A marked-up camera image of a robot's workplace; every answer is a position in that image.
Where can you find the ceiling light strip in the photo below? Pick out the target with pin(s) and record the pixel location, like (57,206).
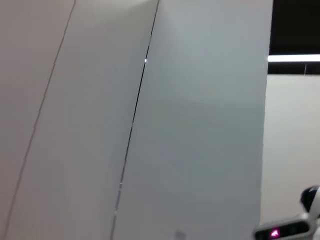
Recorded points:
(292,58)

